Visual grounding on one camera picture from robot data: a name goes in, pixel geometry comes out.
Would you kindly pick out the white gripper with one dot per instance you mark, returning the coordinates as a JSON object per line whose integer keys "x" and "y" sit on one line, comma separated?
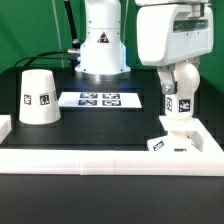
{"x": 169, "y": 33}

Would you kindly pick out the white lamp bulb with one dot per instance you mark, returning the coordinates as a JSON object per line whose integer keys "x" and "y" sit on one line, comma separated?
{"x": 181, "y": 104}

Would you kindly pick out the white lamp base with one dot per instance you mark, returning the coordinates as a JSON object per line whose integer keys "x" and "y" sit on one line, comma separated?
{"x": 179, "y": 136}

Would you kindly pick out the white lamp shade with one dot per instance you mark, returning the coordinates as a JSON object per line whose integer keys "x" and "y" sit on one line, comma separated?
{"x": 38, "y": 100}

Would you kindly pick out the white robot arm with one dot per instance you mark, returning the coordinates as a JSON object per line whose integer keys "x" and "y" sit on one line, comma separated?
{"x": 103, "y": 53}

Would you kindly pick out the white marker tag sheet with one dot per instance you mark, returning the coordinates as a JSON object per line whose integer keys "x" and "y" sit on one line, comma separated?
{"x": 99, "y": 100}

